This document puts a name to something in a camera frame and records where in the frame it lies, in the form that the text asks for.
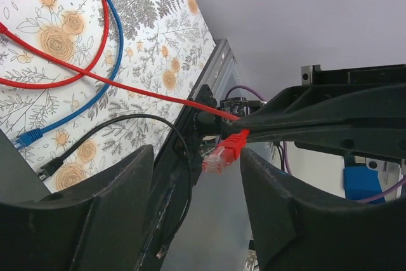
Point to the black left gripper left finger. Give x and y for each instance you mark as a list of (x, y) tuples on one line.
[(94, 225)]

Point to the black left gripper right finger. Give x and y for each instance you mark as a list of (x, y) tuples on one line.
[(296, 226)]

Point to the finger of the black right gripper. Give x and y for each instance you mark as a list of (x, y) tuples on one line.
[(358, 111)]

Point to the black network switch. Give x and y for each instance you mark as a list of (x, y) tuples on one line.
[(19, 183)]

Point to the floral patterned table mat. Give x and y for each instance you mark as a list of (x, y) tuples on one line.
[(157, 45)]

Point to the aluminium frame rail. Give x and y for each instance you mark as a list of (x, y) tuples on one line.
[(220, 72)]

